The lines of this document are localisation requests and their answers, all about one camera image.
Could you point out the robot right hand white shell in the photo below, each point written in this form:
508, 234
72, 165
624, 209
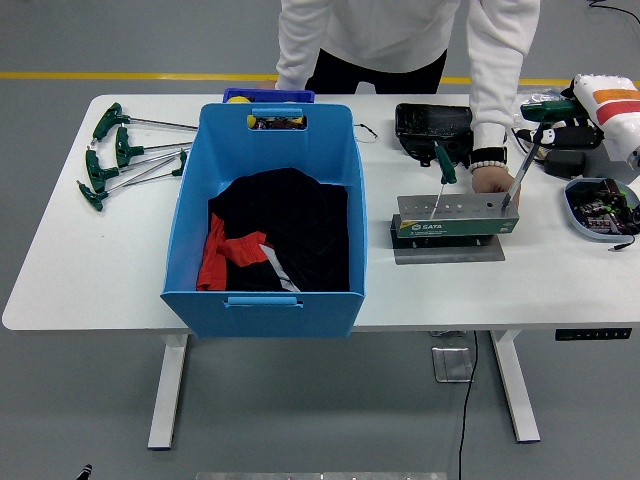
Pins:
620, 120

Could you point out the person's right hand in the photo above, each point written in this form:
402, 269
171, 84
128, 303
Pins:
268, 85

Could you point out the robot left hand black-white fingers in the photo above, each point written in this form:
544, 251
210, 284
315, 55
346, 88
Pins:
85, 471

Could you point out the person's left hand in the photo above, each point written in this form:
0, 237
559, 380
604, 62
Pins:
495, 181

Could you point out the metal SATA wrench holder stand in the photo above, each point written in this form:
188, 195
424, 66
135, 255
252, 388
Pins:
455, 230

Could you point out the person's left forearm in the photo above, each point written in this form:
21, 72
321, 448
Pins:
492, 110

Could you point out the large blue plastic storage box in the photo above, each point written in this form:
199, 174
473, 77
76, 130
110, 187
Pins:
280, 150

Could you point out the small dark blue parts bin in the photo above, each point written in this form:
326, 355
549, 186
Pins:
292, 95

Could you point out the black wrist band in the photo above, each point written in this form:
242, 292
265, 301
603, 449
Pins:
487, 154

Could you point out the yellow ball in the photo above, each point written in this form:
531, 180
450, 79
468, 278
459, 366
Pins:
239, 99

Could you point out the black power adapter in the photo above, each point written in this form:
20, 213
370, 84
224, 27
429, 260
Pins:
565, 164

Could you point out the light blue bowl of parts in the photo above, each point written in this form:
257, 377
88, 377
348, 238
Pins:
575, 192

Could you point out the black plastic tray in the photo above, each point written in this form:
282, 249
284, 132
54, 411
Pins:
432, 122

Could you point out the silver carabiner clip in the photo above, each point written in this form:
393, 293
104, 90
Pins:
367, 131

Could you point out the white table leg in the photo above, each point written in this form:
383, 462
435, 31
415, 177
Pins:
170, 390
515, 390

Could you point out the person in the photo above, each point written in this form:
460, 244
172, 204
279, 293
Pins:
390, 30

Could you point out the black and red clothing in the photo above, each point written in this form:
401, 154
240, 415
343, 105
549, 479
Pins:
295, 225

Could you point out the black table control panel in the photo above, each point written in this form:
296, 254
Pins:
592, 334

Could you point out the metal floor outlet plate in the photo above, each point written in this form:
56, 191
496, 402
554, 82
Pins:
452, 365

